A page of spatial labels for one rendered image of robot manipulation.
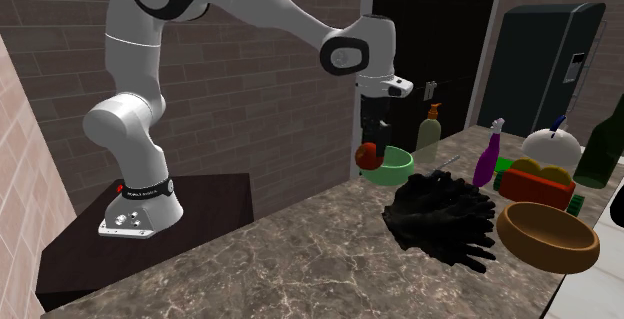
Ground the red apple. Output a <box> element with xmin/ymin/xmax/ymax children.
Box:
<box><xmin>354</xmin><ymin>141</ymin><xmax>380</xmax><ymax>171</ymax></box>

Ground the olive soap dispenser orange pump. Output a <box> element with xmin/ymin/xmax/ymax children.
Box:
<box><xmin>414</xmin><ymin>102</ymin><xmax>443</xmax><ymax>164</ymax></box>

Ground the green bowl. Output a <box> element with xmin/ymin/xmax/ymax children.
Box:
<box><xmin>360</xmin><ymin>145</ymin><xmax>416</xmax><ymax>187</ymax></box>

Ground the purple spray bottle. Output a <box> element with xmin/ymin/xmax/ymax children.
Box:
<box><xmin>471</xmin><ymin>117</ymin><xmax>507</xmax><ymax>189</ymax></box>

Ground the black refrigerator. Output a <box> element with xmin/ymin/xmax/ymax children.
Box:
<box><xmin>476</xmin><ymin>1</ymin><xmax>608</xmax><ymax>139</ymax></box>

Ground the tan bread slice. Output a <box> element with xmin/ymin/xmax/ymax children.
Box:
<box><xmin>509</xmin><ymin>157</ymin><xmax>543</xmax><ymax>175</ymax></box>
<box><xmin>539</xmin><ymin>165</ymin><xmax>573</xmax><ymax>187</ymax></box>

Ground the dark robot stand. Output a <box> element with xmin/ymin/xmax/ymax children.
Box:
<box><xmin>34</xmin><ymin>172</ymin><xmax>256</xmax><ymax>312</ymax></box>

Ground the brown wooden bowl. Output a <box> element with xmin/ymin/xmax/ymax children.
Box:
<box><xmin>495</xmin><ymin>201</ymin><xmax>602</xmax><ymax>276</ymax></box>

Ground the dark green glass bottle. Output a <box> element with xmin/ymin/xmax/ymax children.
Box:
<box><xmin>572</xmin><ymin>94</ymin><xmax>624</xmax><ymax>190</ymax></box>

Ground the dark door with handle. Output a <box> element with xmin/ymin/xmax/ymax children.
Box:
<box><xmin>349</xmin><ymin>0</ymin><xmax>508</xmax><ymax>180</ymax></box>

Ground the white dome lid blue handle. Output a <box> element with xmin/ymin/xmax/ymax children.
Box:
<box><xmin>520</xmin><ymin>114</ymin><xmax>584</xmax><ymax>169</ymax></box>

